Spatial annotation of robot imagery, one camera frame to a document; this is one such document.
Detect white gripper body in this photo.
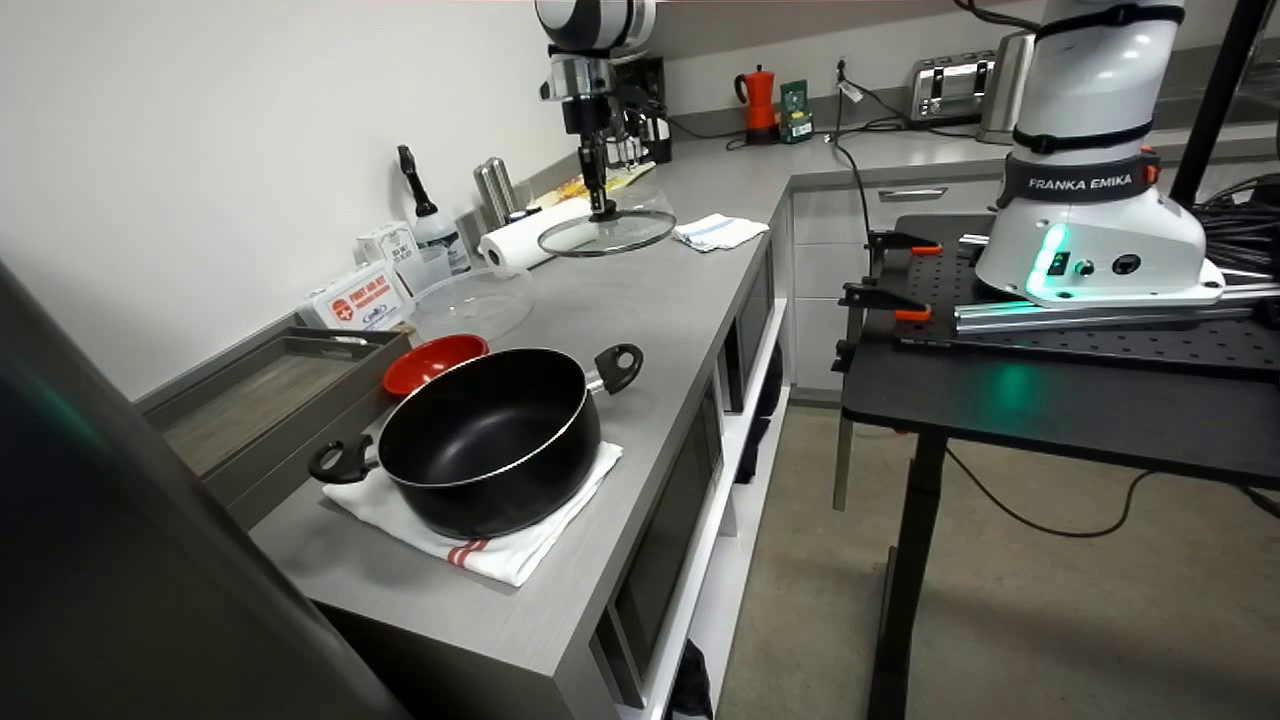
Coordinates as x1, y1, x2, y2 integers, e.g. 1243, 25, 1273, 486
538, 46, 633, 139

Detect red moka pot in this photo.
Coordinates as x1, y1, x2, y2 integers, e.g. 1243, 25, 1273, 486
734, 59, 785, 144

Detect yellow cloth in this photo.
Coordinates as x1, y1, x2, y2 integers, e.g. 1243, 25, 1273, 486
531, 162, 655, 216

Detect black coffee machine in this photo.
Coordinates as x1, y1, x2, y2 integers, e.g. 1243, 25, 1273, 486
607, 54, 677, 173

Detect steel shaker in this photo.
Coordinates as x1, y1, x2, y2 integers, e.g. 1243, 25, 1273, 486
472, 155, 503, 232
489, 152, 526, 224

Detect white paper towel roll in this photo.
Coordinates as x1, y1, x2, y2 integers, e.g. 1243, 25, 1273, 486
472, 196, 598, 280

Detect folded white towel blue stripes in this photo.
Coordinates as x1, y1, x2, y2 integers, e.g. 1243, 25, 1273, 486
670, 211, 772, 258

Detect spray bottle with black trigger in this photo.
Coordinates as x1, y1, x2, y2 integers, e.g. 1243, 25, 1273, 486
393, 144, 472, 280

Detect clear plastic bowl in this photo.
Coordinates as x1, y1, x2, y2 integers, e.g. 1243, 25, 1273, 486
409, 269, 538, 347

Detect green box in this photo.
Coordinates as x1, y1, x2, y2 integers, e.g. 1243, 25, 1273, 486
775, 75, 820, 144

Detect small white box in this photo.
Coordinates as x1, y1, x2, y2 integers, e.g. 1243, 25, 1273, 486
356, 219, 434, 298

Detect gray kitchen counter cabinet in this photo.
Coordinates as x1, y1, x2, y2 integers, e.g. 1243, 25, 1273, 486
312, 166, 1005, 720

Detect red bowl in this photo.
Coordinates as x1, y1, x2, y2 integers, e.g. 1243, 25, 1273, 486
382, 334, 494, 404

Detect white red box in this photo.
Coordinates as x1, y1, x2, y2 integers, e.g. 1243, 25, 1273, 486
312, 262, 417, 336

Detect black built-in oven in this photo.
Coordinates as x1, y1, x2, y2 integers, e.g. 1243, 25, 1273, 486
598, 383, 734, 672

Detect silver toaster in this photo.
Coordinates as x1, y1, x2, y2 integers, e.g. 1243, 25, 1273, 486
907, 54, 1002, 128

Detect gray rectangular tray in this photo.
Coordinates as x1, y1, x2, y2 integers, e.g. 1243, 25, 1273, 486
137, 319, 417, 532

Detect steel kettle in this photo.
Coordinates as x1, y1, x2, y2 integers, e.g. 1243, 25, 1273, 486
977, 28, 1041, 149

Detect black robot table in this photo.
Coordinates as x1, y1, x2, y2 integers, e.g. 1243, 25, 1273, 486
837, 211, 1280, 720

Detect black pole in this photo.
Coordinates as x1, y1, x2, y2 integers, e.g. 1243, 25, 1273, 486
1170, 0, 1275, 211

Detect dark tall panel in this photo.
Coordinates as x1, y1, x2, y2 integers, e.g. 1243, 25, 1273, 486
0, 262, 413, 720

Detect black wall cable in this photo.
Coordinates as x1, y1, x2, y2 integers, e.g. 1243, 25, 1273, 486
829, 58, 881, 249

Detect black pot with two handles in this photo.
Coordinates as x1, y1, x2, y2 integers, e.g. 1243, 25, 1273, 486
308, 342, 647, 546

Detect black clamp with orange handle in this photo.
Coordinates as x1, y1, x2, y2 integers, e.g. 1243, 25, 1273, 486
864, 228, 947, 265
837, 280, 937, 334

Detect aluminium rail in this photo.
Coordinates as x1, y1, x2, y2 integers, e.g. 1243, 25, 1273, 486
954, 280, 1280, 336

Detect black floor cable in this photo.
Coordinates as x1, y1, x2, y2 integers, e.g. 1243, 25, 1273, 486
939, 444, 1280, 546

